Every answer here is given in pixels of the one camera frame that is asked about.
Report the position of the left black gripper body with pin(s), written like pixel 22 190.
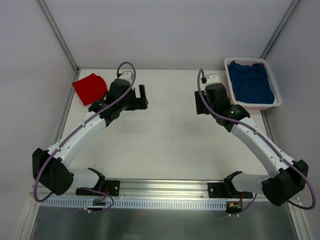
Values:
pixel 136 100

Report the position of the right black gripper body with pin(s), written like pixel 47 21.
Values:
pixel 200 102

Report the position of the blue t shirt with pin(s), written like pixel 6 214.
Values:
pixel 250 83

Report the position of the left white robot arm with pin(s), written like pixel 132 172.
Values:
pixel 51 167

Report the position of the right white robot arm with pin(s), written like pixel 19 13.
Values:
pixel 285 176

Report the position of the folded red t shirt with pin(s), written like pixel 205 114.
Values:
pixel 90 88

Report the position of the white plastic basket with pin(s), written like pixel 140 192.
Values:
pixel 271 79

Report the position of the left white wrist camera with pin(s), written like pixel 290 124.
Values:
pixel 127 75

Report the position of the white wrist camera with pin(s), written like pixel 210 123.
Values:
pixel 127 75
pixel 209 79

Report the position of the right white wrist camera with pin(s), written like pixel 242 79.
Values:
pixel 209 79

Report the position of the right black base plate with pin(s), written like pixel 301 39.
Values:
pixel 219 190

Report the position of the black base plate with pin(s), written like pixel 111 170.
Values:
pixel 219 190
pixel 111 187

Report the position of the aluminium mounting rail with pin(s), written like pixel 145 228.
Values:
pixel 143 188

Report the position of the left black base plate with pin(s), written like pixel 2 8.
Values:
pixel 111 187

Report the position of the white slotted cable duct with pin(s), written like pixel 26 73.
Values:
pixel 208 205

